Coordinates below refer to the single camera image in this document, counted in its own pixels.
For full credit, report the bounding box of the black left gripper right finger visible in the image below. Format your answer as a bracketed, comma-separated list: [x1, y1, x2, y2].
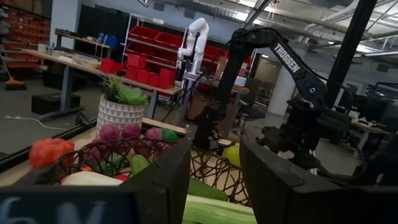
[239, 133, 398, 224]

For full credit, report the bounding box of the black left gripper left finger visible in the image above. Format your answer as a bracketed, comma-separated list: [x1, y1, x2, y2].
[0, 136, 193, 224]

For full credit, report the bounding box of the red chili pepper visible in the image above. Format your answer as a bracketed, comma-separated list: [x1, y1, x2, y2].
[113, 172, 131, 182]

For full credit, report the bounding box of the green cucumber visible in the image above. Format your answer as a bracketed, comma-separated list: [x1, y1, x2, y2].
[187, 178, 230, 202]

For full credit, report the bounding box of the light green celery stalk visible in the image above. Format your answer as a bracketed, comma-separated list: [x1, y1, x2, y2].
[60, 170, 259, 224]

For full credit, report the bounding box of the green bell pepper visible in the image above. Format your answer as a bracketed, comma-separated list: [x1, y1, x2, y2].
[159, 127, 180, 144]

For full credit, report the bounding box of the orange-red bumpy pepper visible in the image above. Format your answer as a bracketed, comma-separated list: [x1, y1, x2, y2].
[28, 137, 76, 169]

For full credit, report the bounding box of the white round column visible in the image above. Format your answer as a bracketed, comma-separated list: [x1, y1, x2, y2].
[267, 66, 297, 117]

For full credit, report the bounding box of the yellow-green pear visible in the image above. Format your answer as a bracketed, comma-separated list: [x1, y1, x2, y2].
[221, 144, 242, 169]

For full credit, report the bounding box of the white triangle-patterned plant pot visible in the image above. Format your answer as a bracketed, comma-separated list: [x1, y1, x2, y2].
[95, 94, 147, 135]

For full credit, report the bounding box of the green succulent plant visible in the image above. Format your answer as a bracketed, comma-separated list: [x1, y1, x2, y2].
[103, 75, 149, 107]

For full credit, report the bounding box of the black C-clamp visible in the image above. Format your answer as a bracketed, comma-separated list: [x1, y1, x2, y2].
[74, 110, 91, 126]

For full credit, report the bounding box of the black box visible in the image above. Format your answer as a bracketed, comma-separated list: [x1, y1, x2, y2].
[30, 92, 81, 116]

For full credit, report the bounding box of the red plastic bin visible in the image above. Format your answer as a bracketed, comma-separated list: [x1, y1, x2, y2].
[99, 57, 125, 75]

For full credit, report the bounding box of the wooden work table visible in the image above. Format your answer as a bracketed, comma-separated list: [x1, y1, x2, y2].
[21, 48, 183, 121]

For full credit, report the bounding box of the shelf rack with red bins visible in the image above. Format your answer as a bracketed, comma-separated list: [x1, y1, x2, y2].
[121, 12, 229, 91]

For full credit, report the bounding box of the broom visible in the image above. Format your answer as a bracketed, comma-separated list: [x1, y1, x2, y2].
[0, 52, 28, 91]

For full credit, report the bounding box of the dark woven wire basket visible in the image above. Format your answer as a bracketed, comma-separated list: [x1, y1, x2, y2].
[32, 136, 253, 208]

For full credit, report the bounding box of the white floor cable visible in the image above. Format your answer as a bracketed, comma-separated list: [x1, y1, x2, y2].
[4, 114, 68, 132]

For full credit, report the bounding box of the wall shelf with red bins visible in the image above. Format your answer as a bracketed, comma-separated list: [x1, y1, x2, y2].
[0, 4, 51, 71]

